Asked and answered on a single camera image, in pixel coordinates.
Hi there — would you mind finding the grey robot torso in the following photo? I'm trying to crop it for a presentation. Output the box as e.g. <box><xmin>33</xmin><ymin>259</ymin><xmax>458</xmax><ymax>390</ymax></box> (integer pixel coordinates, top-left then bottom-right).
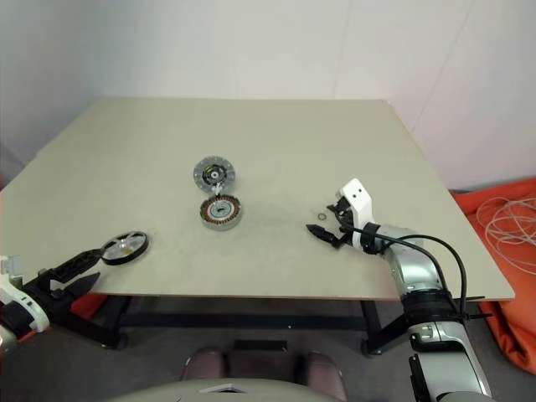
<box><xmin>109</xmin><ymin>377</ymin><xmax>341</xmax><ymax>402</ymax></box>

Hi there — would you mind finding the white coiled cable pile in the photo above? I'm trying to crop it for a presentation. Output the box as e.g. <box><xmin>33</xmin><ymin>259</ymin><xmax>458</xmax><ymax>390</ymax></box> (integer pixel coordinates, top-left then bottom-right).
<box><xmin>476</xmin><ymin>191</ymin><xmax>536</xmax><ymax>257</ymax></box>

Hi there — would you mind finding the orange fabric beanbag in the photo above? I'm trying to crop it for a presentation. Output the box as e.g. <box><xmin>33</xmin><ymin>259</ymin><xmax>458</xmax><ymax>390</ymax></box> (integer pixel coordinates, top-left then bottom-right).
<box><xmin>68</xmin><ymin>292</ymin><xmax>106</xmax><ymax>322</ymax></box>
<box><xmin>449</xmin><ymin>177</ymin><xmax>536</xmax><ymax>377</ymax></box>

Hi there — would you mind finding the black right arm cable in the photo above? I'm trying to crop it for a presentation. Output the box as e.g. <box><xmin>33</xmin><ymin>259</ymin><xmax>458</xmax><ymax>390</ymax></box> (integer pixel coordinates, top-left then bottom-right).
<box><xmin>341</xmin><ymin>225</ymin><xmax>487</xmax><ymax>324</ymax></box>

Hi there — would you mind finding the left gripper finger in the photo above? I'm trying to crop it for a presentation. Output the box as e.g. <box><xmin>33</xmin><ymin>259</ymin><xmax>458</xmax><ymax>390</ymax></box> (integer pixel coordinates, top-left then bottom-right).
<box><xmin>49</xmin><ymin>247</ymin><xmax>105</xmax><ymax>283</ymax></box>
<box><xmin>62</xmin><ymin>271</ymin><xmax>102</xmax><ymax>300</ymax></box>

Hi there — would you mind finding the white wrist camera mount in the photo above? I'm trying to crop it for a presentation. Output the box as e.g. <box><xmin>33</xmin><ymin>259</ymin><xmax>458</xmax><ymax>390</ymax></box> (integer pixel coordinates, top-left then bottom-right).
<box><xmin>337</xmin><ymin>178</ymin><xmax>374</xmax><ymax>249</ymax></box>
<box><xmin>0</xmin><ymin>254</ymin><xmax>52</xmax><ymax>332</ymax></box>

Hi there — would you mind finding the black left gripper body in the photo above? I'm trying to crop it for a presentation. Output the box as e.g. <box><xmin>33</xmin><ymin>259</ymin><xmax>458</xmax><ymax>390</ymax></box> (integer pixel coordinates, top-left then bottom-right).
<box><xmin>21</xmin><ymin>267</ymin><xmax>75</xmax><ymax>332</ymax></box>

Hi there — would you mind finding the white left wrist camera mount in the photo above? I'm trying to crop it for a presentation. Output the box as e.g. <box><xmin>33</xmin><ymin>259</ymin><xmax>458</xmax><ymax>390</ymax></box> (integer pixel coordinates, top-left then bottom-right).
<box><xmin>0</xmin><ymin>254</ymin><xmax>52</xmax><ymax>332</ymax></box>

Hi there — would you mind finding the dark maroon rounded shape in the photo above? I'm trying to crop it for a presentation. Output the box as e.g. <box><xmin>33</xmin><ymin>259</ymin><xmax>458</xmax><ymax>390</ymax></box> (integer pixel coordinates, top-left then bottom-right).
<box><xmin>181</xmin><ymin>347</ymin><xmax>229</xmax><ymax>383</ymax></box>
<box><xmin>294</xmin><ymin>350</ymin><xmax>348</xmax><ymax>399</ymax></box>

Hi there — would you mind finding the black metal table frame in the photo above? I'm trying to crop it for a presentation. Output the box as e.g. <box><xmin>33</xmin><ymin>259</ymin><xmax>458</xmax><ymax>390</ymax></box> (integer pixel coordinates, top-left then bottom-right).
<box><xmin>70</xmin><ymin>294</ymin><xmax>420</xmax><ymax>358</ymax></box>

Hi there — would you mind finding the black ring wheel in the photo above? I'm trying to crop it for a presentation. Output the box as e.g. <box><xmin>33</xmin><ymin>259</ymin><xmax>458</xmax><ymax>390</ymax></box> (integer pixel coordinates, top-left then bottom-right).
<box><xmin>100</xmin><ymin>228</ymin><xmax>152</xmax><ymax>266</ymax></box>

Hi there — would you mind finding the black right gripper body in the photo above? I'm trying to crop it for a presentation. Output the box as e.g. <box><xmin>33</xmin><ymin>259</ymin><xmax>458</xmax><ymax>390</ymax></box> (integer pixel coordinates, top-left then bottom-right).
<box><xmin>333</xmin><ymin>196</ymin><xmax>358</xmax><ymax>246</ymax></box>

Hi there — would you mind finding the silver motor stator base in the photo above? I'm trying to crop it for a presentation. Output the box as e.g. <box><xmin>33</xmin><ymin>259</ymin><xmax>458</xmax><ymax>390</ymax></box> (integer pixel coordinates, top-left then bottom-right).
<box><xmin>198</xmin><ymin>195</ymin><xmax>245</xmax><ymax>230</ymax></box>

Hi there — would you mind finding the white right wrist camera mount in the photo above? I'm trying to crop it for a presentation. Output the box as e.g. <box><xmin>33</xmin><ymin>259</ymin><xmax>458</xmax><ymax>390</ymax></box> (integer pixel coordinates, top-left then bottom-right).
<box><xmin>337</xmin><ymin>178</ymin><xmax>374</xmax><ymax>249</ymax></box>

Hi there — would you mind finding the grey motor cover disc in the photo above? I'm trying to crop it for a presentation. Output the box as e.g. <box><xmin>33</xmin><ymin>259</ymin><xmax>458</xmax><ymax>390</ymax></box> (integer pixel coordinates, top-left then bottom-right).
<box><xmin>192</xmin><ymin>154</ymin><xmax>236</xmax><ymax>194</ymax></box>

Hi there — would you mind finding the black rectangular floor block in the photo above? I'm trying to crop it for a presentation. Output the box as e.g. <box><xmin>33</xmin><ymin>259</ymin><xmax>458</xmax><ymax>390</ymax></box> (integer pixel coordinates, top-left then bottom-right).
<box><xmin>233</xmin><ymin>339</ymin><xmax>289</xmax><ymax>353</ymax></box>

